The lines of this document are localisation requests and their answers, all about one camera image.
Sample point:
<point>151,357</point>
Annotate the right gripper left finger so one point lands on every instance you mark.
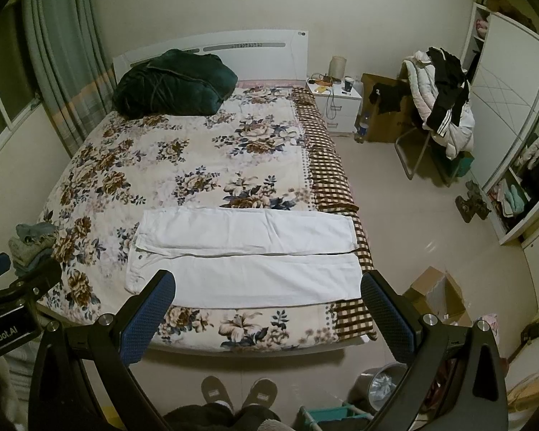
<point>62,397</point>

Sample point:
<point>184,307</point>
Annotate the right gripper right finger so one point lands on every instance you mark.
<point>458,367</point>

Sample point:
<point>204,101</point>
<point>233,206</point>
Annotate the white pants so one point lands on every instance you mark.
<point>247,258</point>

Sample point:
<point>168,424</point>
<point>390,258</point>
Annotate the stack of folded clothes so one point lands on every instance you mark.
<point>32,245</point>

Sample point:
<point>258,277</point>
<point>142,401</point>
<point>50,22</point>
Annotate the metal trash bin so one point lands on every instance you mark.
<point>374,387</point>

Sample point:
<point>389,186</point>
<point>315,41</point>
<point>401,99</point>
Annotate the open cardboard box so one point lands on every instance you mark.
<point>438,293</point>

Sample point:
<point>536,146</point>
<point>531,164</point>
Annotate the teal plastic rack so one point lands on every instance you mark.
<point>344,417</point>

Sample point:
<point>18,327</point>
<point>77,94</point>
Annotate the left grey slipper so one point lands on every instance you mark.
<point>214,392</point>

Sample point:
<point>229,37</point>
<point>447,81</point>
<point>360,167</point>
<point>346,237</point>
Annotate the grey slipper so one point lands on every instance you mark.
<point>214,392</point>
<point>263,393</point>

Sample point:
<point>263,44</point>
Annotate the dark shoes on floor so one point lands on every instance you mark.
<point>473,204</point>

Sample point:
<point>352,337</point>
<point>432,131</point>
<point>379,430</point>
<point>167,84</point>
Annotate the right grey slipper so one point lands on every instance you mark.
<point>263,393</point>

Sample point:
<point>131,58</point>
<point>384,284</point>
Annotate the checkered brown bed sheet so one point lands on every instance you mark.
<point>331,193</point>

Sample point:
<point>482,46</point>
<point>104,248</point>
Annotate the white puffer jacket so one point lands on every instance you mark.
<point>419,73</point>

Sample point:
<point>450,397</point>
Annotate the green curtain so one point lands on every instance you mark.
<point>74,74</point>

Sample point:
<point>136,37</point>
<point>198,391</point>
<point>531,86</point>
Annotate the brown cardboard box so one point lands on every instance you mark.
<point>388,108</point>

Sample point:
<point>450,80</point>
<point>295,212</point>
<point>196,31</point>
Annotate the plastic water bottle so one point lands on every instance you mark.
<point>363,126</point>

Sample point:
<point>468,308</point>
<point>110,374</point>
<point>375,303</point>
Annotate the dark green blanket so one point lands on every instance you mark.
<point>176,83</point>

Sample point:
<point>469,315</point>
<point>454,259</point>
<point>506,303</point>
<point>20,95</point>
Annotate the floral bedspread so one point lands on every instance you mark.
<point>249,154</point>

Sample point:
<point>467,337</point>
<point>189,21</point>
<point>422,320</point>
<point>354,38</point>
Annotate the folding chair with clothes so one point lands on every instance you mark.
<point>416,149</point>

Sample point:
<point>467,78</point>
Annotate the black striped garment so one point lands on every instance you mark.
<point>453,91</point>

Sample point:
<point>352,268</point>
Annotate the white nightstand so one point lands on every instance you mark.
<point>339,109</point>

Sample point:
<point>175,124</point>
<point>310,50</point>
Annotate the white wardrobe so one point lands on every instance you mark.
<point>501,55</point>

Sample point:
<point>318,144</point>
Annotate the dark mug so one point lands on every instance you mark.
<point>348,84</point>

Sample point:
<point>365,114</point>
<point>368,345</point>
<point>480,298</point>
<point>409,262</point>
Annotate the beige table lamp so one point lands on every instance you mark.
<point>337,68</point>

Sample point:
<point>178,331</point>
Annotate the white headboard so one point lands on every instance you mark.
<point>253,55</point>

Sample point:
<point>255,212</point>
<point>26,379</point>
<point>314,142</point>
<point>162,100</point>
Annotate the window with white frame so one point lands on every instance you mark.
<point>18,85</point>

